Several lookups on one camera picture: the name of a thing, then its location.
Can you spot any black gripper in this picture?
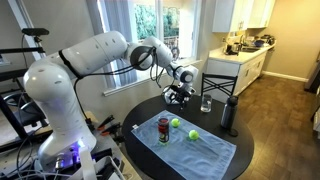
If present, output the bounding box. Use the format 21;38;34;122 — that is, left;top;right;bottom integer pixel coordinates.
166;83;196;111

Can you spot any yellow-green tennis ball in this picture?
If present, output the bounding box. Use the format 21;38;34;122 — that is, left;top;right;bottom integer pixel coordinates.
188;129;200;141
170;118;181;129

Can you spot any clear cylindrical ball container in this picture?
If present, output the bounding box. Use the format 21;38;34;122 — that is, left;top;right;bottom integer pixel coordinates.
157;115;171;146

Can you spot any clear glass mug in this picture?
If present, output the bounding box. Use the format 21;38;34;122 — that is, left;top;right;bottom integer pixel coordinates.
200;93;213;113

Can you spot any black metal chair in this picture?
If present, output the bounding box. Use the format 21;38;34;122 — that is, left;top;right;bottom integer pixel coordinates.
200;72;239;101

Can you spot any black water bottle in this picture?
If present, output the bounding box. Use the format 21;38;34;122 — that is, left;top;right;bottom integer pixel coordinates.
220;95;240;138

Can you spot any blue-grey towel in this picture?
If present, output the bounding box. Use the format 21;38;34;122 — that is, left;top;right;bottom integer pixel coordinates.
130;109;238;180

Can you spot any white framed window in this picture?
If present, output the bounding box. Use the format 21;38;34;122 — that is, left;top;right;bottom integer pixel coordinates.
96;0;203;98

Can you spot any black orange spring clamp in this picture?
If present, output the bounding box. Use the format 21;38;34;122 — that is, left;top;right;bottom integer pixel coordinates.
96;114;116;132
100;122;123;137

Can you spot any white kitchen counter island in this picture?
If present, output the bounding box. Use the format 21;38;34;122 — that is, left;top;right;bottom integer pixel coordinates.
206;42;277;99

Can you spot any dark countertop appliance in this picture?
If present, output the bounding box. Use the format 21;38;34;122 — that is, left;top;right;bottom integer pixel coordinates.
224;42;236;56

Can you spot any grey sheer curtain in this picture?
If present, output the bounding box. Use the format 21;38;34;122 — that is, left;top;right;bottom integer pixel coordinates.
99;0;139;88

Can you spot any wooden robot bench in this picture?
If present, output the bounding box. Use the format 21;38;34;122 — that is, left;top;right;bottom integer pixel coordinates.
81;110;143;180

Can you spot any blue bowl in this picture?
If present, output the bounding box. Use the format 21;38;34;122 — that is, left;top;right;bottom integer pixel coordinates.
253;39;266;48

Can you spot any dark refrigerator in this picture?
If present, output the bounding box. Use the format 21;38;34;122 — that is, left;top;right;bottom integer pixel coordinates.
303;49;320;94

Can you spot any white diagonal beam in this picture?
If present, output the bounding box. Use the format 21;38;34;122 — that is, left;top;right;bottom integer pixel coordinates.
7;0;46;61

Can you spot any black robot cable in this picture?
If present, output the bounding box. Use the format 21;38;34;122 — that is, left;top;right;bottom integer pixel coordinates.
72;46;168;129

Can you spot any white wall cabinet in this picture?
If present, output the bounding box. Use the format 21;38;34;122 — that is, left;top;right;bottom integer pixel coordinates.
212;0;254;33
248;0;277;29

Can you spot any black camera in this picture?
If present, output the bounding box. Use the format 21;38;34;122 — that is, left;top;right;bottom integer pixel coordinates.
21;27;50;37

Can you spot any black camera stand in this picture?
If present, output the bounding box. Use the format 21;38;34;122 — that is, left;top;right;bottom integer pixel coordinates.
0;34;48;141

